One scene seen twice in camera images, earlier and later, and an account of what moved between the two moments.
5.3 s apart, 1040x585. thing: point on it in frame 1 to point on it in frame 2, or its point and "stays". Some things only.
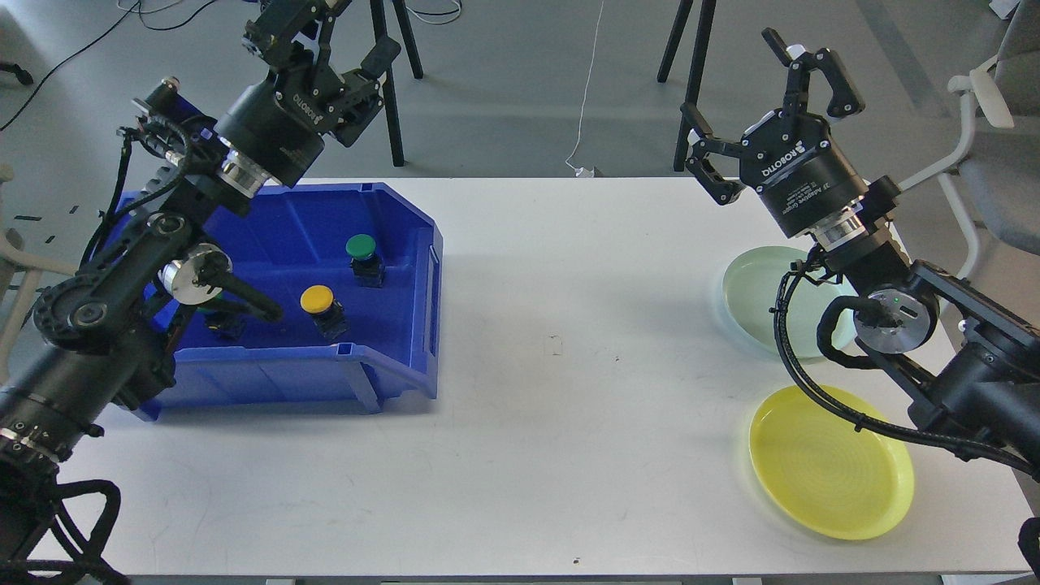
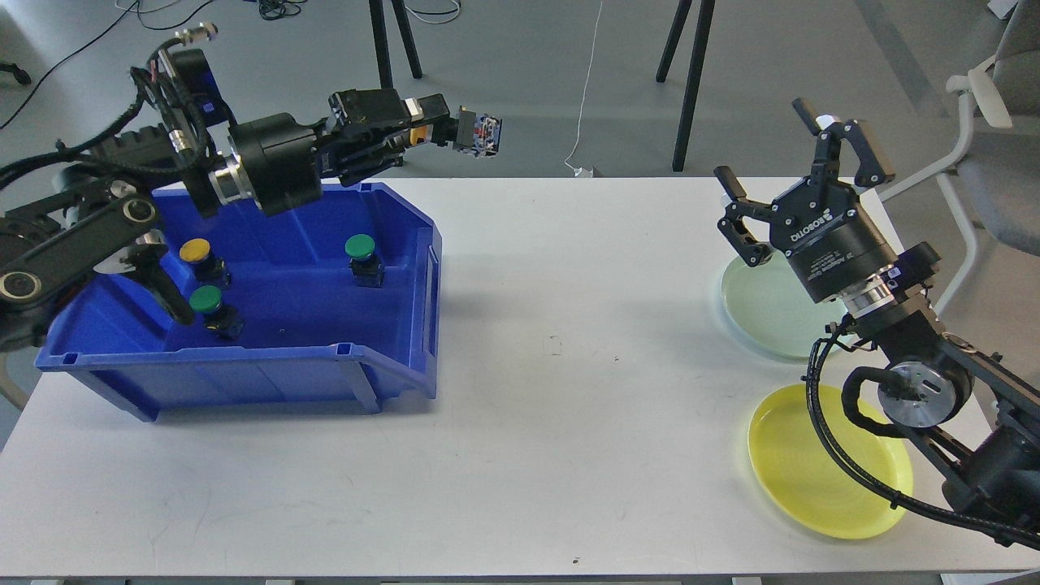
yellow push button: [327, 313] to [478, 136]
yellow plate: [827, 470] stays
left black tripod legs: [379, 32] stays
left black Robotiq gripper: [279, 123] to [283, 159]
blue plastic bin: [357, 269] stays
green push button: [366, 266] stays
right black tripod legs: [696, 67] stays
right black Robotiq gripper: [789, 159] to [821, 223]
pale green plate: [750, 286] stays
